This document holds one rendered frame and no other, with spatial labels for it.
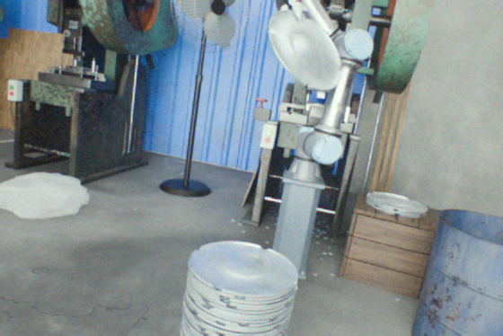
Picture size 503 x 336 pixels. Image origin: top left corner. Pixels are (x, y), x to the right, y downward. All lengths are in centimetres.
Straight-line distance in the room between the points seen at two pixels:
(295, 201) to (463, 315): 75
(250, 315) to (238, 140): 285
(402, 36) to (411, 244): 103
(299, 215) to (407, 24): 109
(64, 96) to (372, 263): 220
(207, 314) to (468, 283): 81
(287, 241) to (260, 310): 81
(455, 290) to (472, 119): 257
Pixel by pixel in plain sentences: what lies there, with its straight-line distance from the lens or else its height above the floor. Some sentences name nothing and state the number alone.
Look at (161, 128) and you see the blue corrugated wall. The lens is 390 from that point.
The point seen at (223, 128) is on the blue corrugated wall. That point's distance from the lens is 366.
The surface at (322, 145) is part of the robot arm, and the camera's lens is 145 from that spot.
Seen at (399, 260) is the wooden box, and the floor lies 16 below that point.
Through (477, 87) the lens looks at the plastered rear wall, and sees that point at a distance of 377.
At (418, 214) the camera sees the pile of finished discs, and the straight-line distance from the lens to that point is 183.
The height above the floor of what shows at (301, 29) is 101.
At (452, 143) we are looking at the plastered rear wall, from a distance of 372.
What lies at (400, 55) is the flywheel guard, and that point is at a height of 110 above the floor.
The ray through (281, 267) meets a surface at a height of 34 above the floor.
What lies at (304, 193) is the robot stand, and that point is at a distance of 161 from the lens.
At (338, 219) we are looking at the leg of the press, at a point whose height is 15.
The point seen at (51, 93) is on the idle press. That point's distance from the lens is 287.
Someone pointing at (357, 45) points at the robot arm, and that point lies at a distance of 149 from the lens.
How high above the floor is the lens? 79
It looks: 12 degrees down
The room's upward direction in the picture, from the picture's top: 9 degrees clockwise
